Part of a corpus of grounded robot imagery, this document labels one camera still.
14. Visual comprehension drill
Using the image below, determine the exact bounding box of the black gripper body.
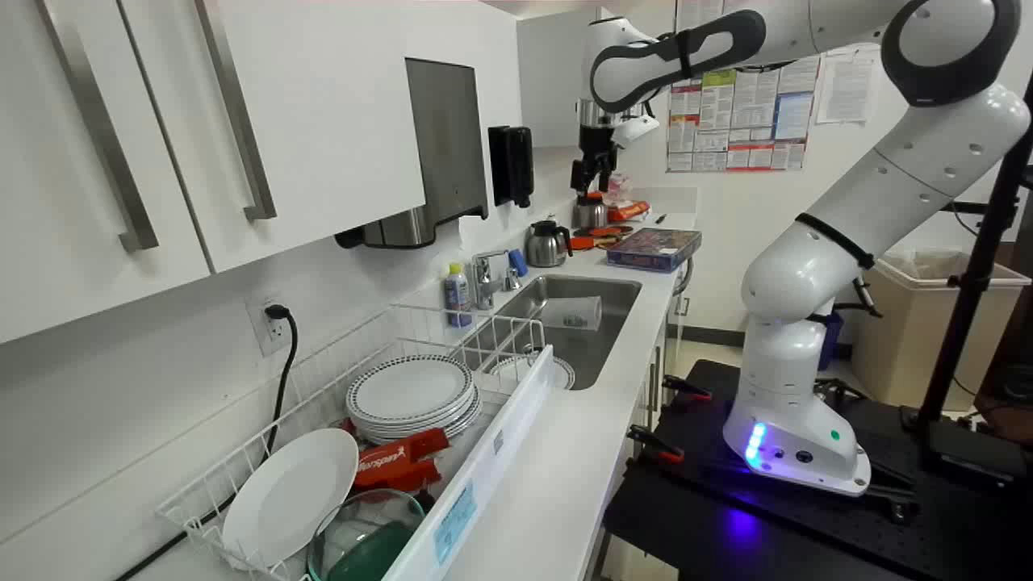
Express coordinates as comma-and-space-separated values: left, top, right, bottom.
577, 122, 623, 169

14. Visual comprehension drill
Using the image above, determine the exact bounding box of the chrome sink tap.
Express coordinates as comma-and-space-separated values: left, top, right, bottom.
469, 248, 516, 311

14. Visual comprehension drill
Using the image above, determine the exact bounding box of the grey round canister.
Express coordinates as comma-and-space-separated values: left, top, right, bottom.
569, 195, 612, 236

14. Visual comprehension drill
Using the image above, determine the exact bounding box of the orange package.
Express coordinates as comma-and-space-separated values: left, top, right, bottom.
608, 197, 656, 226

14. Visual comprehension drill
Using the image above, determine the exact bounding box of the steel coffee carafe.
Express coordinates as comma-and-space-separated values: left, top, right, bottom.
524, 218, 574, 273

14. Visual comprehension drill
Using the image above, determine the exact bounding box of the blue flat box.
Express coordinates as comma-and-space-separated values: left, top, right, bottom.
603, 226, 705, 276

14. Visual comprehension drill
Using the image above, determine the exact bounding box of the translucent plastic container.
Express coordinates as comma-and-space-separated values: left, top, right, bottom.
535, 293, 608, 335

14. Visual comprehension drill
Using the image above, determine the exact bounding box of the steel paper towel dispenser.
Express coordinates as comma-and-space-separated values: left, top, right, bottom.
332, 55, 494, 252

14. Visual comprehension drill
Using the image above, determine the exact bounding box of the soap bottle with yellow cap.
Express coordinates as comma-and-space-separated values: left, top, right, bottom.
438, 261, 475, 333

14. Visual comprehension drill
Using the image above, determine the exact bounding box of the stainless steel sink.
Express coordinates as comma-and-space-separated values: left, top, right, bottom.
489, 273, 646, 393

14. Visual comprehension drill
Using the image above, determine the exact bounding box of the white plate with blue dots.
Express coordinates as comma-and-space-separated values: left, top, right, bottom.
535, 351, 583, 393

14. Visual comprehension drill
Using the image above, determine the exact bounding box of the white paper sheet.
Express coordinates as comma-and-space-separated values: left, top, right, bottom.
815, 47, 889, 129

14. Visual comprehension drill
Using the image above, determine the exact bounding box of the stack of white plates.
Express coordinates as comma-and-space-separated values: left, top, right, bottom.
346, 355, 481, 445

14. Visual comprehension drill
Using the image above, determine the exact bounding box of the white drain tray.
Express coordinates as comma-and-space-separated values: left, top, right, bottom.
381, 345, 558, 581

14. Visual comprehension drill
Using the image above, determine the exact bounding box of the red plastic utensil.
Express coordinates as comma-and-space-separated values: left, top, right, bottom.
352, 426, 451, 496

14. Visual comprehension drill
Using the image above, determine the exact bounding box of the beige trash bin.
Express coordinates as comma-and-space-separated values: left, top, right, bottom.
851, 248, 1033, 411

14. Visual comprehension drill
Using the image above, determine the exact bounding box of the black robot table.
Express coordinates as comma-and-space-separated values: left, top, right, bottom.
601, 358, 1033, 581

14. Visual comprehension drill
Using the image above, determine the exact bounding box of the green glass bowl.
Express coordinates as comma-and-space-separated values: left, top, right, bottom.
305, 487, 429, 581

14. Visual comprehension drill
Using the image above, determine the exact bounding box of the single white plate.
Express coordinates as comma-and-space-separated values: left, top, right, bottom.
221, 426, 362, 573

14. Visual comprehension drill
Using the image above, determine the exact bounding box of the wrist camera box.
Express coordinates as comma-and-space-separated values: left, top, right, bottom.
612, 106, 663, 153

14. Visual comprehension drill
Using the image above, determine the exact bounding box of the black wall soap dispenser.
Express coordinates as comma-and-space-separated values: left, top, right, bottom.
489, 122, 535, 209

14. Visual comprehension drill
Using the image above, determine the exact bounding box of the colourful wall poster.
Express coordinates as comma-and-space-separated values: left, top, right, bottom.
663, 58, 824, 178

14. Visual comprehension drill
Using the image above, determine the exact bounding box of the red handled clamp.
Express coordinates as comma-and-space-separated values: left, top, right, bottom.
658, 373, 719, 408
628, 423, 691, 469

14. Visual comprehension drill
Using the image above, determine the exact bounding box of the white wall cabinet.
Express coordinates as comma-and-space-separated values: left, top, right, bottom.
0, 0, 429, 349

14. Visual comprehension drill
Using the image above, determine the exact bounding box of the white wire dish rack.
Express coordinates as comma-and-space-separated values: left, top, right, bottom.
155, 304, 552, 581

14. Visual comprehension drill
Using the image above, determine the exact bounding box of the steel wall cabinet handle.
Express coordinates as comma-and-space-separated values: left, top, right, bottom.
35, 0, 162, 255
191, 0, 281, 226

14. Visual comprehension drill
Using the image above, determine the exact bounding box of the black power cord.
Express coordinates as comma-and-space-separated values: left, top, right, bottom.
262, 304, 301, 463

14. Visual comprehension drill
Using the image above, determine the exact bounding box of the white wall outlet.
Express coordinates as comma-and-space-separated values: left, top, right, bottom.
243, 293, 298, 358

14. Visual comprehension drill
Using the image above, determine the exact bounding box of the black camera stand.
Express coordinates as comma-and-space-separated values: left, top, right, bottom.
900, 74, 1033, 487

